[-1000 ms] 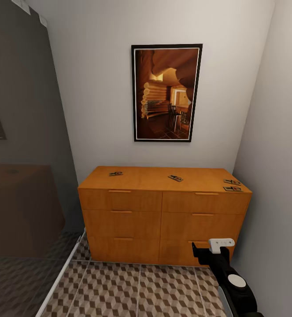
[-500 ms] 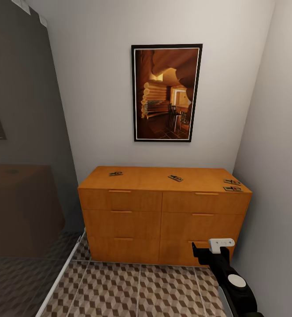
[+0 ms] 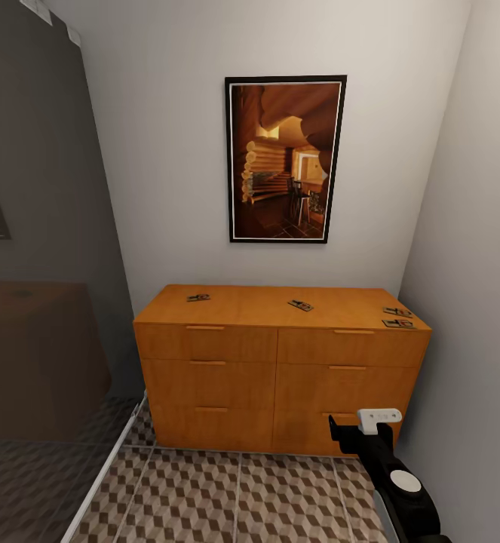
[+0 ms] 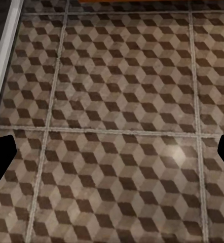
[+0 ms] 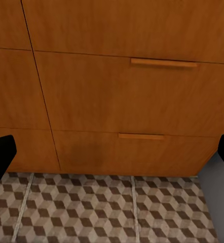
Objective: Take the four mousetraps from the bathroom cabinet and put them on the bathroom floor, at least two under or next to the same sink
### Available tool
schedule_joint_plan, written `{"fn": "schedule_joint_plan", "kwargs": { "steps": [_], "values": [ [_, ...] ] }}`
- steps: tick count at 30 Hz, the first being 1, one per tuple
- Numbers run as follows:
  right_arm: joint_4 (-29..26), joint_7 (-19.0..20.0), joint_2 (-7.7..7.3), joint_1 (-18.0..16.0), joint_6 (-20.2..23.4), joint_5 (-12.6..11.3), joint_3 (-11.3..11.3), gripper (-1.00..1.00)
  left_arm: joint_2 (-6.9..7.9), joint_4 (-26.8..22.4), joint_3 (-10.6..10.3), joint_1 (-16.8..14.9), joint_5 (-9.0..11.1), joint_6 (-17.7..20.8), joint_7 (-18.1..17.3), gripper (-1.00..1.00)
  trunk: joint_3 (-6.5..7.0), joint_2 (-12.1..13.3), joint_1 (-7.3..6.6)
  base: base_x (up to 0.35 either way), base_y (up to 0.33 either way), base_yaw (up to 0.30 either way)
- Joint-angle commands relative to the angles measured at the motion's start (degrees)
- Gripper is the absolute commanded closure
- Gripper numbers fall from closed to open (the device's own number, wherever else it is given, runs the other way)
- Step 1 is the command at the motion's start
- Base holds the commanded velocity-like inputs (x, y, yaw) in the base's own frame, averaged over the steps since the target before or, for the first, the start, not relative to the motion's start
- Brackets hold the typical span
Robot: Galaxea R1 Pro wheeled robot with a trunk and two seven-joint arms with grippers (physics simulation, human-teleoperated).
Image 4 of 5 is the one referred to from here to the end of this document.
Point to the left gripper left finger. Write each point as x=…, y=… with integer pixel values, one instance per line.
x=7, y=153

